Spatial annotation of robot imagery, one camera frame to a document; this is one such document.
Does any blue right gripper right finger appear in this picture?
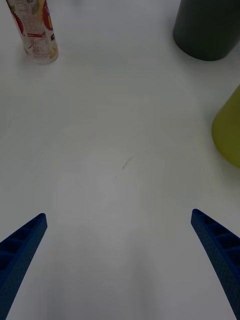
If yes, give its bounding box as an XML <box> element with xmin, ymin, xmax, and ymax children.
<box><xmin>190</xmin><ymin>208</ymin><xmax>240</xmax><ymax>320</ymax></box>

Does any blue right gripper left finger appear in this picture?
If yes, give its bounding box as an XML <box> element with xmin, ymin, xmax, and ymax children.
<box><xmin>0</xmin><ymin>212</ymin><xmax>48</xmax><ymax>320</ymax></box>

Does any clear bottle with red label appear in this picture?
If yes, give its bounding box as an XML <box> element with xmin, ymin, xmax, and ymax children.
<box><xmin>5</xmin><ymin>0</ymin><xmax>60</xmax><ymax>65</ymax></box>

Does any yellow-green plastic bin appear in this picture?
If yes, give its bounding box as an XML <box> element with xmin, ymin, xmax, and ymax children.
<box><xmin>211</xmin><ymin>84</ymin><xmax>240</xmax><ymax>169</ymax></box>

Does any grey plastic bin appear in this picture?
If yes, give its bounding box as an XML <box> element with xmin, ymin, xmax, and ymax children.
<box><xmin>172</xmin><ymin>0</ymin><xmax>240</xmax><ymax>62</ymax></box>

